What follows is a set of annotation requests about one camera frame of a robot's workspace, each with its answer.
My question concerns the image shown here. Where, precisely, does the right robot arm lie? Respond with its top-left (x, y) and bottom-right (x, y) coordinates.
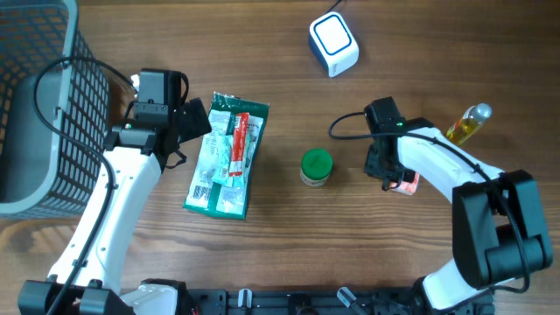
top-left (363, 97), bottom-right (553, 314)

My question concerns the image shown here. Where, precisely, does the red sachet stick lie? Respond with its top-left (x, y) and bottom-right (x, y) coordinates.
top-left (229, 112), bottom-right (250, 177)

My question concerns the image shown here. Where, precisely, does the green plastic packet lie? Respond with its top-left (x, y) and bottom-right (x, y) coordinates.
top-left (183, 92), bottom-right (270, 220)

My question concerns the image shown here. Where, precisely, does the white barcode scanner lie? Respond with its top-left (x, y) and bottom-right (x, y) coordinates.
top-left (308, 11), bottom-right (360, 78)

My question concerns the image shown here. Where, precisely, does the green lid white jar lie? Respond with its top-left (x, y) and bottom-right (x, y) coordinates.
top-left (300, 148), bottom-right (333, 186)

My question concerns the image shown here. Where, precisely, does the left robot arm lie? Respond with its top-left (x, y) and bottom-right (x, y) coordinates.
top-left (17, 68), bottom-right (211, 314)

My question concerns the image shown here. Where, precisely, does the orange tissue pack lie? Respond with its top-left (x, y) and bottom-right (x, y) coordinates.
top-left (389, 172), bottom-right (420, 195)

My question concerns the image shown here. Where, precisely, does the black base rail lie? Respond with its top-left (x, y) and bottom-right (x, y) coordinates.
top-left (174, 286), bottom-right (495, 315)

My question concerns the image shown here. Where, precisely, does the yellow dish soap bottle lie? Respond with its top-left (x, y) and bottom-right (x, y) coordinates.
top-left (445, 103), bottom-right (493, 146)

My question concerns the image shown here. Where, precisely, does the pale teal sachet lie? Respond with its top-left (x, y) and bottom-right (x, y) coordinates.
top-left (212, 135), bottom-right (233, 187)

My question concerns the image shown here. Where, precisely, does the grey plastic shopping basket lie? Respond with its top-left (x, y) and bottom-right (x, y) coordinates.
top-left (1, 1), bottom-right (110, 220)

